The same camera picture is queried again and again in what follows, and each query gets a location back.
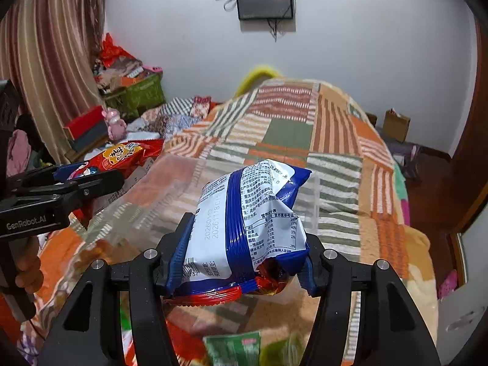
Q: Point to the green storage box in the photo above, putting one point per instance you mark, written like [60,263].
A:
[134,100]

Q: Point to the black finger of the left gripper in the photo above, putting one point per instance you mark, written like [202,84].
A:
[101,184]
[48,178]

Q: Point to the person's left hand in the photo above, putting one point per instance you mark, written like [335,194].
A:
[29,275]

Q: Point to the blue white snack bag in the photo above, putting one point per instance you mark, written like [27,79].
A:
[265,242]

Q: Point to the pink clothing pile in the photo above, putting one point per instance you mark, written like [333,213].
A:
[18,153]

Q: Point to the white refrigerator with stickers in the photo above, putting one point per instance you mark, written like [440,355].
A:
[462,326]

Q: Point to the pink plush toy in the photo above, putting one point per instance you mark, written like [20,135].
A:
[116,126]

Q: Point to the clear plastic storage bin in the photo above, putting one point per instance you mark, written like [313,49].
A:
[327,204]

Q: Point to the patchwork striped bed blanket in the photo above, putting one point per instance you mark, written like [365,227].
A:
[243,233]

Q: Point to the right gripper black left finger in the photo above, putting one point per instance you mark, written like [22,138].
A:
[125,304]

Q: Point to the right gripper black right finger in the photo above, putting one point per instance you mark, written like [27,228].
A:
[391,329]

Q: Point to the brown cardboard box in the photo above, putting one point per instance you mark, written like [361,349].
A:
[396,126]

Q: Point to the red plastic bag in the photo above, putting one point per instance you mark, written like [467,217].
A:
[110,52]

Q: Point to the brown wooden door frame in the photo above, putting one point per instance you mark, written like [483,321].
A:
[469,162]

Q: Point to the green pea snack bag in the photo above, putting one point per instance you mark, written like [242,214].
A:
[246,349]

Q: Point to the dark clothes floor pile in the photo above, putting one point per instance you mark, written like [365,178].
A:
[405,154]

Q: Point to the yellow curved headboard tube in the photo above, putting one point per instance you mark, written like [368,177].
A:
[256,76]

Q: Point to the small black wall monitor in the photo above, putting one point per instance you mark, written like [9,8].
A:
[253,10]

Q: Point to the checkered patterned pillow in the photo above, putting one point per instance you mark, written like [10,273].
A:
[176,115]

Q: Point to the red orange snack bag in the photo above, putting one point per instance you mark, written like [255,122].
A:
[126,157]

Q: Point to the red flat box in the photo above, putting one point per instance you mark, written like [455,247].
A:
[81,124]

